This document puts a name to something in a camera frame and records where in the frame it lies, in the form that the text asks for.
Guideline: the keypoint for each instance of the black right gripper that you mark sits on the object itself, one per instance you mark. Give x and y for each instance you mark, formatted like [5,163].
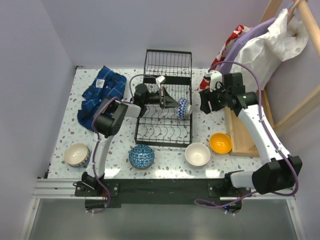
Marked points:
[207,96]

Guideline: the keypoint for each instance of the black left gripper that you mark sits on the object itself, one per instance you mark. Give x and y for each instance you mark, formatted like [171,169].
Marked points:
[162,97]

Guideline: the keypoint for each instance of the blue zigzag pattern bowl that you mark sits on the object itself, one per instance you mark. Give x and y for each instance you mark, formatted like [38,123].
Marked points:
[184,110]

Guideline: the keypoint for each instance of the blue triangle pattern bowl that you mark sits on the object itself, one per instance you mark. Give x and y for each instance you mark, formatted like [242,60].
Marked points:
[141,156]

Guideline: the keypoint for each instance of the cream striped rim bowl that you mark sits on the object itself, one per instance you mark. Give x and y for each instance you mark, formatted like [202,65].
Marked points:
[77,155]

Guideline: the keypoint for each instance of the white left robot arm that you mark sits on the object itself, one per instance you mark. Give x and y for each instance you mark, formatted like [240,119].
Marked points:
[107,122]

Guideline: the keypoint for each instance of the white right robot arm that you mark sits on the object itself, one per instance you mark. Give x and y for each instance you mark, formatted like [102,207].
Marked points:
[279,168]

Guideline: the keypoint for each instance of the white cloth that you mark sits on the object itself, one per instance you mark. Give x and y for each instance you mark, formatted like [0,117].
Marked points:
[283,41]

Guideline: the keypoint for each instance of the yellow bowl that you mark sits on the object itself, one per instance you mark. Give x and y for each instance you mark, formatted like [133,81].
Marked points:
[220,143]

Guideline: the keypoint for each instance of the white ceramic bowl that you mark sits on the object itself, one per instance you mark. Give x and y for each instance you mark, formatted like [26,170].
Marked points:
[197,154]

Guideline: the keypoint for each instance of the red floral cloth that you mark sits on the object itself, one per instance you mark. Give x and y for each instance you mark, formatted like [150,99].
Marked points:
[229,51]

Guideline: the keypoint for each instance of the blue plaid shirt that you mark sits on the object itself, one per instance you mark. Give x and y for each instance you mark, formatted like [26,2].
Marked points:
[107,84]

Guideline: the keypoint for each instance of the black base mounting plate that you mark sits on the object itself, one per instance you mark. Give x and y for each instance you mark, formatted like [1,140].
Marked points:
[168,191]

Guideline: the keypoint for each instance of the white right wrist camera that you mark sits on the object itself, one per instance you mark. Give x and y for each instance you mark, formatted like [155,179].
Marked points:
[212,78]

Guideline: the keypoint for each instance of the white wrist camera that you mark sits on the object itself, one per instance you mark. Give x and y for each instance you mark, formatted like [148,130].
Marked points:
[160,81]
[212,78]

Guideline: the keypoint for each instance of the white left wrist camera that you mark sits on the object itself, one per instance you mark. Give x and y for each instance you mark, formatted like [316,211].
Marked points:
[160,81]

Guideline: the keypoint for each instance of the black wire dish rack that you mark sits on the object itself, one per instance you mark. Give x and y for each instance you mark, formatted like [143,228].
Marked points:
[161,127]

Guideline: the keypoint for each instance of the wooden drying rack frame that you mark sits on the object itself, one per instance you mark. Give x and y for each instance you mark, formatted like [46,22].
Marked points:
[236,130]

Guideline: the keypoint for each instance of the aluminium rail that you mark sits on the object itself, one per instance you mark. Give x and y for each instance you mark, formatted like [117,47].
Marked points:
[54,188]

